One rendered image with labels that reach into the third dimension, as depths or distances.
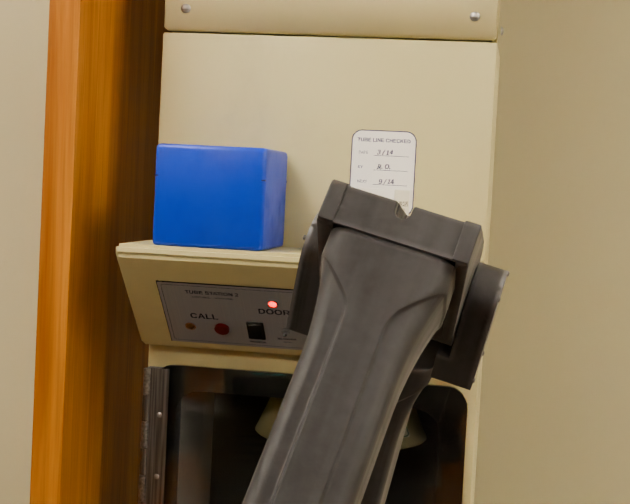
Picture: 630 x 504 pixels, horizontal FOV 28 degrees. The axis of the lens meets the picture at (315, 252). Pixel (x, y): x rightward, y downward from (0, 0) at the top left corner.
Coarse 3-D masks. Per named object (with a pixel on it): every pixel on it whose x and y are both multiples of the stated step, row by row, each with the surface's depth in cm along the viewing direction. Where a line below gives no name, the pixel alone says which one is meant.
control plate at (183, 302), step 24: (168, 288) 113; (192, 288) 112; (216, 288) 112; (240, 288) 111; (264, 288) 111; (168, 312) 115; (192, 312) 115; (216, 312) 114; (240, 312) 114; (264, 312) 113; (288, 312) 113; (192, 336) 118; (216, 336) 117; (240, 336) 116; (288, 336) 115
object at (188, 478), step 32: (192, 384) 121; (224, 384) 120; (256, 384) 119; (288, 384) 119; (192, 416) 121; (224, 416) 120; (256, 416) 120; (416, 416) 117; (448, 416) 116; (192, 448) 121; (224, 448) 120; (256, 448) 120; (416, 448) 117; (448, 448) 116; (192, 480) 121; (224, 480) 120; (416, 480) 117; (448, 480) 117
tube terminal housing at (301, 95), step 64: (192, 64) 120; (256, 64) 119; (320, 64) 118; (384, 64) 117; (448, 64) 116; (192, 128) 121; (256, 128) 120; (320, 128) 119; (384, 128) 118; (448, 128) 117; (320, 192) 119; (448, 192) 117; (448, 384) 118
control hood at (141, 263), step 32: (128, 256) 111; (160, 256) 110; (192, 256) 109; (224, 256) 109; (256, 256) 108; (288, 256) 108; (128, 288) 114; (288, 288) 110; (160, 320) 117; (288, 352) 117
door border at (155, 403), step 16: (160, 368) 121; (160, 384) 121; (144, 400) 121; (160, 400) 121; (144, 416) 121; (160, 416) 121; (160, 432) 121; (144, 448) 122; (160, 448) 121; (144, 464) 121; (160, 464) 121; (160, 480) 122; (160, 496) 122
